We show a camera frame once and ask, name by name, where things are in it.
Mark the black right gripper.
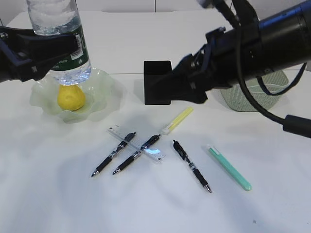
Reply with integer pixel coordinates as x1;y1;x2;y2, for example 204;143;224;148
151;26;265;103

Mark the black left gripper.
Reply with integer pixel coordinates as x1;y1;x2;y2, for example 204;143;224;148
0;23;78;82

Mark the clear water bottle green label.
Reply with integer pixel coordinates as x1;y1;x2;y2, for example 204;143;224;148
27;0;91;86

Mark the yellow pear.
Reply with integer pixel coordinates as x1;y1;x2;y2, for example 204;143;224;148
57;85;86;111

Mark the mint green utility knife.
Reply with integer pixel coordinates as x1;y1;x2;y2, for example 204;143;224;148
207;145;252;191

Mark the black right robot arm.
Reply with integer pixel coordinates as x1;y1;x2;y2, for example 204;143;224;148
144;0;311;105

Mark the black square pen holder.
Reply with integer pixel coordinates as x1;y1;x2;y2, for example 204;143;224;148
143;60;172;105

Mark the yellow utility knife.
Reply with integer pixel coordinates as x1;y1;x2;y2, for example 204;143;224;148
161;107;193;135

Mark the black gel pen middle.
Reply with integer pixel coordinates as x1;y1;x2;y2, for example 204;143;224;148
112;134;161;175

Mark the black gel pen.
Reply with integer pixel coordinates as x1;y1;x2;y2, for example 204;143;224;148
173;140;212;193
112;134;161;175
90;132;136;178

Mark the black gel pen right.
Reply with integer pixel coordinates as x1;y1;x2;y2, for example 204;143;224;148
173;140;212;193

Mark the sage green woven plastic basket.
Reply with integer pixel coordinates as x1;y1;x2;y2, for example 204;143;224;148
220;71;289;112

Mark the clear plastic ruler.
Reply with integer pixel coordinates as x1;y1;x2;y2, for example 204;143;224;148
107;125;166;163

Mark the light green wavy glass plate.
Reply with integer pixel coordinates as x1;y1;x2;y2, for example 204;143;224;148
30;67;114;123

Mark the black gel pen far left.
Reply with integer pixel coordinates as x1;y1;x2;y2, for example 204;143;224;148
90;132;136;178

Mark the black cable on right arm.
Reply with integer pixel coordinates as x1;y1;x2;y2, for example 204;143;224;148
213;0;311;139

